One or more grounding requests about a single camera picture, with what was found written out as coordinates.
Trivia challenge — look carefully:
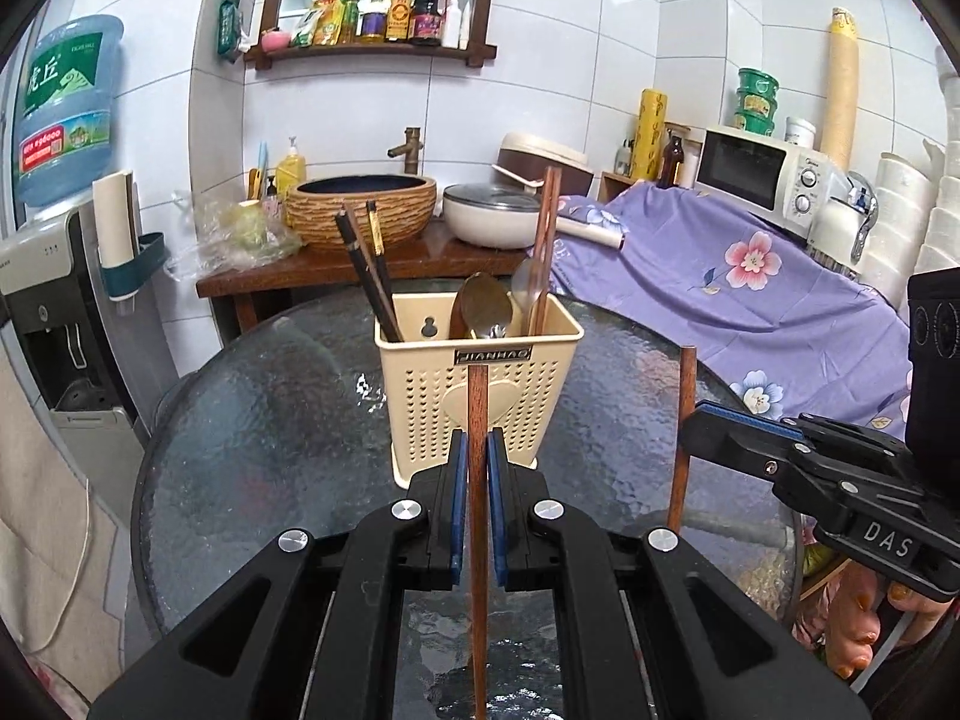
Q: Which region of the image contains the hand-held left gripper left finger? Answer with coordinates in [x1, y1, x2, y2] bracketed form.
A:
[90, 427, 470, 720]

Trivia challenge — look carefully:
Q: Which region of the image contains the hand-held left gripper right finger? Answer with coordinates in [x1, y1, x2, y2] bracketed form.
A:
[486, 427, 871, 720]

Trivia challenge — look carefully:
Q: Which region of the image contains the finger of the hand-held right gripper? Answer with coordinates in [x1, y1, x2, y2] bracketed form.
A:
[677, 406, 852, 496]
[696, 401, 807, 438]

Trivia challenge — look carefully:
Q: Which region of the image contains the red wooden chopstick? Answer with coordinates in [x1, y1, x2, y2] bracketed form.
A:
[529, 167, 554, 335]
[536, 165, 563, 335]
[666, 345, 697, 535]
[465, 360, 492, 720]

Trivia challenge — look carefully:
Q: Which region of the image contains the beige plastic utensil holder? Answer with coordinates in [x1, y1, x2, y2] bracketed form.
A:
[373, 291, 586, 487]

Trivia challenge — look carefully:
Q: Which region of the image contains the wooden spoon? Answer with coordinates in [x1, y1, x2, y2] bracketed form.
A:
[448, 272, 515, 340]

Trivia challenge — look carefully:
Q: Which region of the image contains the clear plastic spoon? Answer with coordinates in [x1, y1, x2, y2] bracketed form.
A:
[510, 255, 545, 335]

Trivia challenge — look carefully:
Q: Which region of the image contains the dark chopstick with gold band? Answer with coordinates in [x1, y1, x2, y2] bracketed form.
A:
[334, 208, 402, 344]
[364, 199, 398, 323]

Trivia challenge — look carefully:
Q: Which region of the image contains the person's right hand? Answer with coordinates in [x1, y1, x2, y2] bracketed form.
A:
[821, 562, 960, 680]

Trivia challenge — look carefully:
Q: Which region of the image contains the purple floral cloth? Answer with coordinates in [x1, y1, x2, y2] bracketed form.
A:
[547, 180, 916, 443]

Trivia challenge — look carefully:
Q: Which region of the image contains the white kettle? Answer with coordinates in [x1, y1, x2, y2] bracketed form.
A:
[806, 169, 878, 275]

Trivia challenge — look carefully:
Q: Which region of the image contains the white lint roller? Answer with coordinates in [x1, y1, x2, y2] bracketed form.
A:
[551, 216, 627, 252]

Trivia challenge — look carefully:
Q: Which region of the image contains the stack of white cups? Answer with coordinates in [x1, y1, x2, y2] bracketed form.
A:
[859, 45, 960, 316]

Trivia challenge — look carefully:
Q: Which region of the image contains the white microwave oven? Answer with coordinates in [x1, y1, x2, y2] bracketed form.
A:
[694, 125, 833, 222]

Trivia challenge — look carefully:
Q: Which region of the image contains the brown glass bottle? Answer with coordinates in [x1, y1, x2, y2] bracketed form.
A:
[658, 129, 685, 188]

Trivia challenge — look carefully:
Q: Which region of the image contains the white pot with glass lid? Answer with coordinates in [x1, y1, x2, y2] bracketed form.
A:
[442, 181, 542, 250]

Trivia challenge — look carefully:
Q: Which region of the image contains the wooden counter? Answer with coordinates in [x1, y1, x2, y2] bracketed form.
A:
[196, 225, 541, 346]

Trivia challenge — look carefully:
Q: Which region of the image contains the yellow wrap roll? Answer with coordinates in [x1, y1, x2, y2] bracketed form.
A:
[630, 88, 668, 182]

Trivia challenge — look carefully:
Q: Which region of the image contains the woven-pattern basin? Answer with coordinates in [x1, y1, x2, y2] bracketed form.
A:
[285, 174, 438, 254]

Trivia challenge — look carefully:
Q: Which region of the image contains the stack of green bowls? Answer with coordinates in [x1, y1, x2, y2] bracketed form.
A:
[735, 67, 779, 137]

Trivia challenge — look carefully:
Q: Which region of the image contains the white rice paddle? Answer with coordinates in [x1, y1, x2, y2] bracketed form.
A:
[491, 161, 545, 188]

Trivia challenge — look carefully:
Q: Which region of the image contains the large beige roll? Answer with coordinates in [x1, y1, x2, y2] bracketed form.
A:
[821, 7, 860, 173]

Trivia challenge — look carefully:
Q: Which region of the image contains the clear plastic bag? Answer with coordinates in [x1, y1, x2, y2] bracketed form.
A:
[165, 191, 305, 278]

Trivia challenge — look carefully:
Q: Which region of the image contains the brass bamboo-style faucet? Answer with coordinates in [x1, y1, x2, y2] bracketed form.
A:
[386, 127, 425, 175]

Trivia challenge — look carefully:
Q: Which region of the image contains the yellow soap pump bottle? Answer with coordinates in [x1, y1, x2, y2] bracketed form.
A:
[276, 135, 308, 196]

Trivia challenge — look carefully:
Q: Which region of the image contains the beige cloth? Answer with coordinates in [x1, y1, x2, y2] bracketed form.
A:
[0, 345, 125, 683]

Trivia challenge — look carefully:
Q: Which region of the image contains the water dispenser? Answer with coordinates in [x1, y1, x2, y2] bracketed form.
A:
[0, 206, 151, 481]

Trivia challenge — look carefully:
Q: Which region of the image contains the dark soy sauce bottle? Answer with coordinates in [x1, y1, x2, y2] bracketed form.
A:
[409, 0, 445, 46]

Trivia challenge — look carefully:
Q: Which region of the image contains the yellow seasoning packet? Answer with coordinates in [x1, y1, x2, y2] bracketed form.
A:
[289, 0, 346, 47]

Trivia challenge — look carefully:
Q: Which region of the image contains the green packet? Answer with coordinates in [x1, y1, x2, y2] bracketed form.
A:
[217, 0, 252, 65]

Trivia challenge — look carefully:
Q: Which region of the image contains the blue water jug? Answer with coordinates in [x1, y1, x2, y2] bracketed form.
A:
[11, 13, 125, 211]

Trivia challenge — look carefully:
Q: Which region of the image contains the teal wall holder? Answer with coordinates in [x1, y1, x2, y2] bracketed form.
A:
[100, 232, 170, 297]

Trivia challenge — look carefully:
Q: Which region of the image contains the wooden mirror wall shelf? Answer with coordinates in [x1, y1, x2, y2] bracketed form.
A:
[244, 0, 511, 72]

